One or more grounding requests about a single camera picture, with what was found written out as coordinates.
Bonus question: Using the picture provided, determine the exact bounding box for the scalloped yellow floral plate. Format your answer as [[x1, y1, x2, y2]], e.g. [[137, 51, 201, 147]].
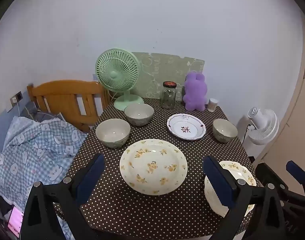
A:
[[204, 161, 257, 218]]

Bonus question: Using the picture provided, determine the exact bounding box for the grey bowl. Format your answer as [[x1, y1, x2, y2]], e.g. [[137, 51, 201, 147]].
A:
[[95, 119, 131, 148], [213, 119, 238, 143], [124, 103, 154, 126]]

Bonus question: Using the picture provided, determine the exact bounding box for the large yellow floral plate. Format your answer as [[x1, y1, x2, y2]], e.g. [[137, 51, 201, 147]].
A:
[[119, 139, 188, 196]]

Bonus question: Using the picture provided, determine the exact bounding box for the white plate red pattern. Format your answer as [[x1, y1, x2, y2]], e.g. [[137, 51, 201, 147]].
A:
[[167, 114, 207, 140]]

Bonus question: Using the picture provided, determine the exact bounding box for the pink screen phone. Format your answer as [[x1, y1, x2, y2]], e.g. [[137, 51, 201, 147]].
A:
[[7, 206, 23, 238]]

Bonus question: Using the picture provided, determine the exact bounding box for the white standing fan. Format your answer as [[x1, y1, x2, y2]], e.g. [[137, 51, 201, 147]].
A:
[[237, 107, 280, 157]]

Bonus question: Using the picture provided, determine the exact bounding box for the blue checked blanket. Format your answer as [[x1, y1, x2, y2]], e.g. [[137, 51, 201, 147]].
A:
[[0, 116, 87, 212]]

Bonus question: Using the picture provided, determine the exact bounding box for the grey striped pillow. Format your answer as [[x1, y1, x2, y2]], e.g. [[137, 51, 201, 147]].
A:
[[20, 101, 65, 122]]

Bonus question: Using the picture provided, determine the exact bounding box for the brown polka dot tablecloth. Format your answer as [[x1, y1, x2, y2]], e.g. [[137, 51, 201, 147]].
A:
[[67, 98, 254, 239]]

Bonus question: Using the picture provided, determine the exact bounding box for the cotton swab container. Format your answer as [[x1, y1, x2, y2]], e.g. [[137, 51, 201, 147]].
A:
[[207, 98, 219, 112]]

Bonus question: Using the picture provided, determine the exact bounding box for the purple plush toy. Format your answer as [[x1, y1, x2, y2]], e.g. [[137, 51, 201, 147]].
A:
[[183, 71, 207, 112]]

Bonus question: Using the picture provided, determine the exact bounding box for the glass jar black lid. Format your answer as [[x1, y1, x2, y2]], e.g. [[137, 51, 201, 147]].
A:
[[161, 81, 177, 109]]

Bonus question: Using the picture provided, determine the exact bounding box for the green desk fan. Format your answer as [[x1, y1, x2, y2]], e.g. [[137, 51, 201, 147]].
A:
[[95, 48, 144, 111]]

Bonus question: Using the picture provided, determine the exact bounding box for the wall power socket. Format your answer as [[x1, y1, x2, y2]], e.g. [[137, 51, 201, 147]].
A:
[[10, 91, 23, 105]]

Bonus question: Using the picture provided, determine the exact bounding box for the green patterned wall sheet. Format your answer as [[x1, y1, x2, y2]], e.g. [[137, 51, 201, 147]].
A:
[[131, 52, 204, 101]]

